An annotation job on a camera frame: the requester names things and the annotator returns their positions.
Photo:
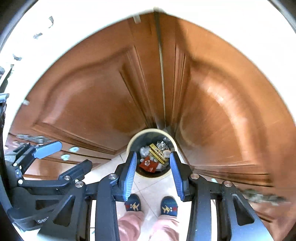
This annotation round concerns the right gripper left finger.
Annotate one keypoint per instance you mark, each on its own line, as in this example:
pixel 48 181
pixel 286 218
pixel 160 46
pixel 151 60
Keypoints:
pixel 113 188

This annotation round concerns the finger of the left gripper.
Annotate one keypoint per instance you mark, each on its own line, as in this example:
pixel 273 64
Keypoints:
pixel 65 179
pixel 23 156

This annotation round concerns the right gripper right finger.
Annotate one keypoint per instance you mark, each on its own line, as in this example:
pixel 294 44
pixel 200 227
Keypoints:
pixel 236 219

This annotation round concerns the red snack wrapper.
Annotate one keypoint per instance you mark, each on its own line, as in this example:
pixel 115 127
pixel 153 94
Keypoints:
pixel 149 164

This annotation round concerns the silver foil bag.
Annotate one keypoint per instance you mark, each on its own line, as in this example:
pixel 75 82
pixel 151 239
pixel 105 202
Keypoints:
pixel 162 146

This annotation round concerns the yellow box trash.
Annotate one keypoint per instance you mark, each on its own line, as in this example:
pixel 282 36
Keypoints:
pixel 153 149

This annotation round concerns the cream round trash bin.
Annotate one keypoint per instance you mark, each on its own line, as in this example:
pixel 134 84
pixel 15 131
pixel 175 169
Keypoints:
pixel 140 145

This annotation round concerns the left blue patterned slipper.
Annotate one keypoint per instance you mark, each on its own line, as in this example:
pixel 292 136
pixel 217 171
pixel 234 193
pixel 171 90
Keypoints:
pixel 133 203

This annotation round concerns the blue patterned slipper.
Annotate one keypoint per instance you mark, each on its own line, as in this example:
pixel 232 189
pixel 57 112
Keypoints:
pixel 169 206
pixel 133 203

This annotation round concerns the left pink trouser leg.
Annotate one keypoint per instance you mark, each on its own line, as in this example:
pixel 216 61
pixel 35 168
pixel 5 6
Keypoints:
pixel 129 225

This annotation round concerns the pink trouser leg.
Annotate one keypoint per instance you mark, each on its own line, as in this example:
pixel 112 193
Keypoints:
pixel 129 225
pixel 165 228

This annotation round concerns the right blue patterned slipper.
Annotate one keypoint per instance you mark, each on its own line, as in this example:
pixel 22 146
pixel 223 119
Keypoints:
pixel 169 206

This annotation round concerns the right pink trouser leg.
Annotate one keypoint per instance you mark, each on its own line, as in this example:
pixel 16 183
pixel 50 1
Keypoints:
pixel 165 228

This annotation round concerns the left wooden cabinet door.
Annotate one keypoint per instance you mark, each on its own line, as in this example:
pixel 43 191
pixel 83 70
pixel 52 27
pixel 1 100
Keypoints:
pixel 98 95

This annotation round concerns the wooden cabinet door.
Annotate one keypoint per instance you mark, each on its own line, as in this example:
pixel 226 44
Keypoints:
pixel 229 121
pixel 98 95

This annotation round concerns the right wooden cabinet door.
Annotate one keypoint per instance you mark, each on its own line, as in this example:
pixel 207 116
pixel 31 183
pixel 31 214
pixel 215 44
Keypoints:
pixel 229 121

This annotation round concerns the ornate metal cabinet handle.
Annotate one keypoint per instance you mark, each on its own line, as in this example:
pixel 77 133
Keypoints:
pixel 36 139

